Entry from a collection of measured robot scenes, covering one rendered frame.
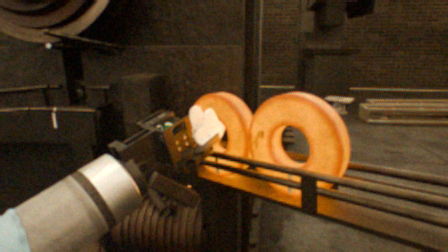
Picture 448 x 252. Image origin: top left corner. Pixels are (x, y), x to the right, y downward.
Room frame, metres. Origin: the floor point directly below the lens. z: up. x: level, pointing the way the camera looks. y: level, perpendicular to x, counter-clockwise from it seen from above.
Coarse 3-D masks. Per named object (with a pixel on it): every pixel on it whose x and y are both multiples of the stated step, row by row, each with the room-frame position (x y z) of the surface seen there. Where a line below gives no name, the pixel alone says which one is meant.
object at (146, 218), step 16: (144, 208) 0.54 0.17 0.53; (176, 208) 0.54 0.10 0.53; (192, 208) 0.54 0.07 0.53; (128, 224) 0.52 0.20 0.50; (144, 224) 0.52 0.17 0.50; (160, 224) 0.52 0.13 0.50; (176, 224) 0.51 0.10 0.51; (192, 224) 0.51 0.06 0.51; (128, 240) 0.52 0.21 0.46; (144, 240) 0.51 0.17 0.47; (160, 240) 0.50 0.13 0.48; (176, 240) 0.50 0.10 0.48; (192, 240) 0.49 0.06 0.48
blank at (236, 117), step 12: (204, 96) 0.52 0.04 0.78; (216, 96) 0.50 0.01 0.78; (228, 96) 0.50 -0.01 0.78; (204, 108) 0.52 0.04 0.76; (216, 108) 0.50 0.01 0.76; (228, 108) 0.48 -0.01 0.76; (240, 108) 0.47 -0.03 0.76; (228, 120) 0.48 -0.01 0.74; (240, 120) 0.46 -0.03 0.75; (228, 132) 0.48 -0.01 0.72; (240, 132) 0.46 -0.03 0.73; (228, 144) 0.48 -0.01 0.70; (240, 144) 0.46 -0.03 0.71; (216, 168) 0.50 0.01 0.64
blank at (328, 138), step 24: (288, 96) 0.40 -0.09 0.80; (312, 96) 0.39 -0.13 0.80; (264, 120) 0.42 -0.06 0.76; (288, 120) 0.40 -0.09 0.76; (312, 120) 0.37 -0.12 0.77; (336, 120) 0.36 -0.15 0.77; (264, 144) 0.42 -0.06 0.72; (312, 144) 0.37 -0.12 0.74; (336, 144) 0.34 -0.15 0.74; (312, 168) 0.37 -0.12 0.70; (336, 168) 0.34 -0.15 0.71; (288, 192) 0.39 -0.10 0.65
